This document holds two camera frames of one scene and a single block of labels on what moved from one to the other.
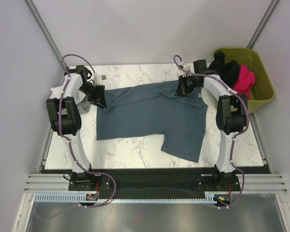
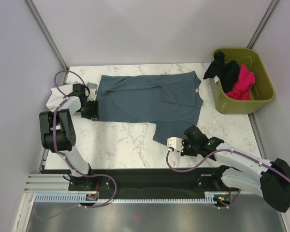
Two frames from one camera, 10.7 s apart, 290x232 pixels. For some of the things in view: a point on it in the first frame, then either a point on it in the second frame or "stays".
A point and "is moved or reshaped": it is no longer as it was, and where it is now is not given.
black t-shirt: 228,71 stays
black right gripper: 181,90 -> 184,152
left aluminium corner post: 37,16 stays
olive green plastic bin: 263,90 stays
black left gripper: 99,99 -> 94,113
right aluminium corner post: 262,25 stays
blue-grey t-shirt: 155,108 is moved or reshaped
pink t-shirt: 245,79 stays
